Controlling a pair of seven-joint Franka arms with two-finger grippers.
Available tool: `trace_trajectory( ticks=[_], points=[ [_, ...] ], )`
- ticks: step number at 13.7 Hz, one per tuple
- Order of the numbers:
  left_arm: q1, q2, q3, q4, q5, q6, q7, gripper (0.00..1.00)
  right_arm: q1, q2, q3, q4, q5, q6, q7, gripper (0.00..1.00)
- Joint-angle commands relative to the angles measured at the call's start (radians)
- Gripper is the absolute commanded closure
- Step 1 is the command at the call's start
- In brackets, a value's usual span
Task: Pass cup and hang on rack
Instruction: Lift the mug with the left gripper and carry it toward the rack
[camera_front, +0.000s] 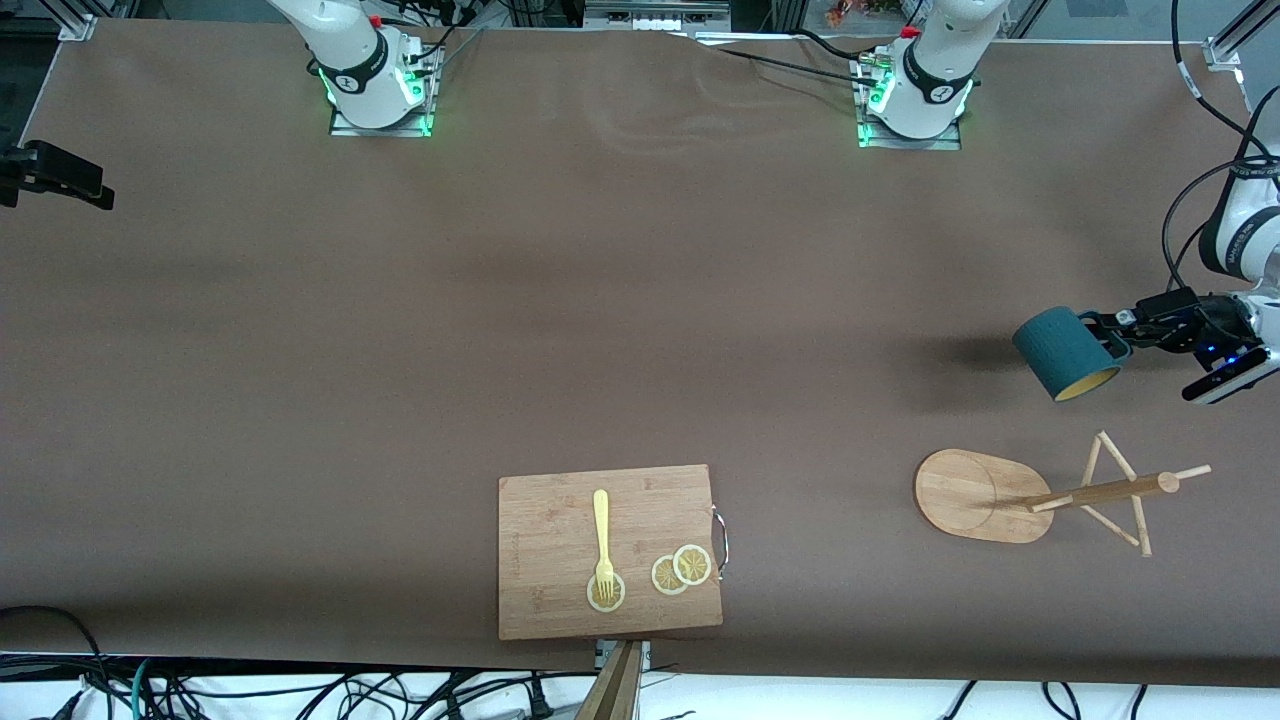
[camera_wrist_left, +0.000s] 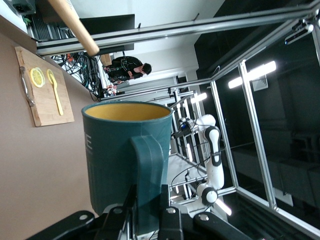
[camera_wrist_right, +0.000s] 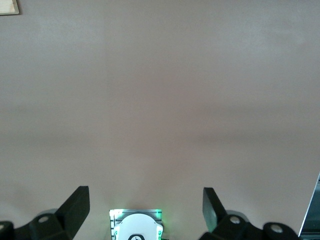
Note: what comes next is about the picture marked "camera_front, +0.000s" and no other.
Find dark teal mug yellow inside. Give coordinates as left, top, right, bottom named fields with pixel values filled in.
left=1012, top=307, right=1134, bottom=403

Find wooden mug rack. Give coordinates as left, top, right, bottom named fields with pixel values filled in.
left=914, top=430, right=1213, bottom=558

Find brown table cloth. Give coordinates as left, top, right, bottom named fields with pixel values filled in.
left=0, top=18, right=1280, bottom=689

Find colourful small items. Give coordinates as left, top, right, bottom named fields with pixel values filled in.
left=825, top=0, right=901, bottom=27

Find yellow plastic fork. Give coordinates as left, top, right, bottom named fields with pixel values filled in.
left=593, top=489, right=617, bottom=606

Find white power strip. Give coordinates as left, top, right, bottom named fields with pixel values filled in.
left=585, top=0, right=731, bottom=31

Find aluminium frame corner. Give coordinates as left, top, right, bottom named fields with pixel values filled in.
left=1205, top=0, right=1280, bottom=73
left=55, top=0, right=101, bottom=43

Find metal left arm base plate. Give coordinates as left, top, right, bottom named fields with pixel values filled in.
left=855, top=50, right=963, bottom=151

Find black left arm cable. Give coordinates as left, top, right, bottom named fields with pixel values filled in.
left=1163, top=0, right=1280, bottom=293

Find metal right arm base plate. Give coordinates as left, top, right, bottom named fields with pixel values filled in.
left=328, top=45, right=441, bottom=138

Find black table cable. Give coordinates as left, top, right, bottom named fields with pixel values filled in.
left=715, top=45, right=883, bottom=89
left=795, top=28, right=873, bottom=65

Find black looped floor cable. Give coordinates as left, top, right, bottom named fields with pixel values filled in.
left=0, top=605, right=113, bottom=720

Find wooden cutting board metal handle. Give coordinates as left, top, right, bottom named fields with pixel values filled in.
left=497, top=463, right=731, bottom=642

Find metal post bracket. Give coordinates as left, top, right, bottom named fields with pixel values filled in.
left=595, top=640, right=652, bottom=673

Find wooden post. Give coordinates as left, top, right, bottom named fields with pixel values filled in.
left=575, top=641, right=643, bottom=720

